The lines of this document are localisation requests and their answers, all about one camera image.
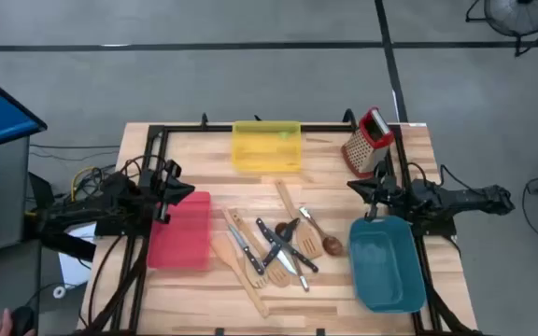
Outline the red plastic bin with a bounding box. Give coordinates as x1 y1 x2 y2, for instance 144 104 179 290
146 189 213 272

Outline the pile of utensils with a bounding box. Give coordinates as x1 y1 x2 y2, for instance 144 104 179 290
229 208 293 289

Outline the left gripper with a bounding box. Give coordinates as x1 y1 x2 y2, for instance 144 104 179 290
149 158 196 224

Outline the solid light wooden spoon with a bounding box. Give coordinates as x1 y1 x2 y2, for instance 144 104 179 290
209 231 271 319

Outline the black computer mouse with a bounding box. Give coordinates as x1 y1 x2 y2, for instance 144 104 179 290
9 305 36 336

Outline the person's hand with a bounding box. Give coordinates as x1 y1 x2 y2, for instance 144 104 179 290
0 307 36 336

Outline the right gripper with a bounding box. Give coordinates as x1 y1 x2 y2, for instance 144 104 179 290
347 161 397 221

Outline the white box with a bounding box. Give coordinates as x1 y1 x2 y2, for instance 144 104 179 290
57 222 98 287

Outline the black floor fan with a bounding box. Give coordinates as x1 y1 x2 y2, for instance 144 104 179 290
464 0 538 58

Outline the yellow plastic bin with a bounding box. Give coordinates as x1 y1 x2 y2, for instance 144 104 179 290
231 119 304 174

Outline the slotted wooden spoon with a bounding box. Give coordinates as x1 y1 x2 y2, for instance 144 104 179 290
220 207 270 289

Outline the grey cabinet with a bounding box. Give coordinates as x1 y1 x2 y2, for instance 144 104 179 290
0 134 32 253

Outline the yellow cable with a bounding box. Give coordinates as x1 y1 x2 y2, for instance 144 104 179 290
70 165 100 202

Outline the black metal table frame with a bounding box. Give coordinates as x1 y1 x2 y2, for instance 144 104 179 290
81 121 485 336

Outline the black-handled dark-blade knife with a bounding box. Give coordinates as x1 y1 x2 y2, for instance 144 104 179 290
262 217 302 269

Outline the black-handled silver-blade knife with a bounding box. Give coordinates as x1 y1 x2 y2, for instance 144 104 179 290
254 217 299 277

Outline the red-handled metal box grater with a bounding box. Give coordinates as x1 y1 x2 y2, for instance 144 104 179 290
341 105 396 179

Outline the angled slotted wooden turner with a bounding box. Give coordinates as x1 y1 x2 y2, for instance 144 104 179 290
275 179 325 260

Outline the teal baking dish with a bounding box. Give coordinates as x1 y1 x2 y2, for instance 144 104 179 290
347 215 428 314

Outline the narrow black-handled knife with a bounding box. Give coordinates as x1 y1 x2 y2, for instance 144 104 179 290
226 223 266 276

